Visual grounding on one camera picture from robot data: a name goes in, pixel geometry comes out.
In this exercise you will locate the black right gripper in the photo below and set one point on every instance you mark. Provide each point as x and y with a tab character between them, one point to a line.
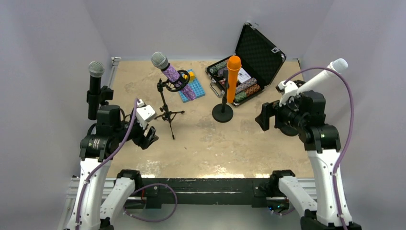
268	109

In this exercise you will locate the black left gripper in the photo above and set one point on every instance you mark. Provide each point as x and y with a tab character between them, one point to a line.
142	141

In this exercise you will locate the black round-base mic stand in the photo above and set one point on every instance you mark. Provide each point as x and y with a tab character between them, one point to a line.
223	112

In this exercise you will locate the orange microphone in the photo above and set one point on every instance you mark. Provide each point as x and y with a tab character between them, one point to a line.
233	66

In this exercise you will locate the purple glitter microphone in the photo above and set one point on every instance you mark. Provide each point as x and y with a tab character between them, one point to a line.
160	61

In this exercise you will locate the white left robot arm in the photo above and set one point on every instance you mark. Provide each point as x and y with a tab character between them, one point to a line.
91	211

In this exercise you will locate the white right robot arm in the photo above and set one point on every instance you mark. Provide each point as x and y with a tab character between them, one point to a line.
305	114

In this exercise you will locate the black round-base stand left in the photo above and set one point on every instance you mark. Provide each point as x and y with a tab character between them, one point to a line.
105	94

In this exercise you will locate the white microphone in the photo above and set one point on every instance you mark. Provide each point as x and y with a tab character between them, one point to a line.
338	65

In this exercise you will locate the black microphone silver grille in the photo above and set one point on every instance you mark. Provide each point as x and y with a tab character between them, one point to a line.
96	70

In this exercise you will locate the black poker chip case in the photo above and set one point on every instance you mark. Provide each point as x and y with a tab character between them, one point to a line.
260	59

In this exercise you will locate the blue lego baseplate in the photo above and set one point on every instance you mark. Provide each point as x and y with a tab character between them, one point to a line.
196	87

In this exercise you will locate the yellow lego brick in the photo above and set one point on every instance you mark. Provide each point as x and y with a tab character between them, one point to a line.
192	76

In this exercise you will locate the black shock-mount stand right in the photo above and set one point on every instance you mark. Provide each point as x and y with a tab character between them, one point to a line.
284	128

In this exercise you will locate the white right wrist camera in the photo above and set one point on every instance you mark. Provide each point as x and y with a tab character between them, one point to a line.
287	90

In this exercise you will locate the black table front rail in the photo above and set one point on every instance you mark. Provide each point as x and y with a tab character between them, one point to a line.
254	192

